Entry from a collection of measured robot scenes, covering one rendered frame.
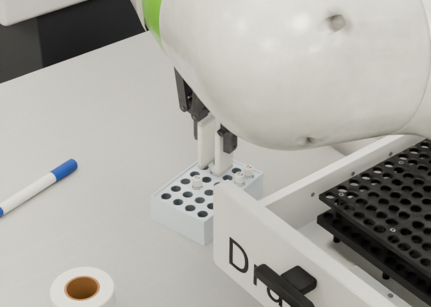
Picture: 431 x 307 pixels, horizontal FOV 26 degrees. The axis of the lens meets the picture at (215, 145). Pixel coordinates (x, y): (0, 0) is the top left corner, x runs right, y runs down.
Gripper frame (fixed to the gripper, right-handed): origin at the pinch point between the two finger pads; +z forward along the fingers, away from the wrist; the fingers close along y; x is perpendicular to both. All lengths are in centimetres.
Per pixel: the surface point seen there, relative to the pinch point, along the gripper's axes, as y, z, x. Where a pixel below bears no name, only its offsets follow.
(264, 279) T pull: -22.8, -6.9, 22.4
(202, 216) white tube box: -3.4, 5.3, 7.0
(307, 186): -17.3, -5.3, 6.2
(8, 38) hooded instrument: 62, 14, -20
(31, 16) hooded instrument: 48, 3, -14
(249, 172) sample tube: -4.3, 3.2, -1.6
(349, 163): -18.8, -5.6, 0.1
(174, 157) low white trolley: 9.3, 7.7, -3.0
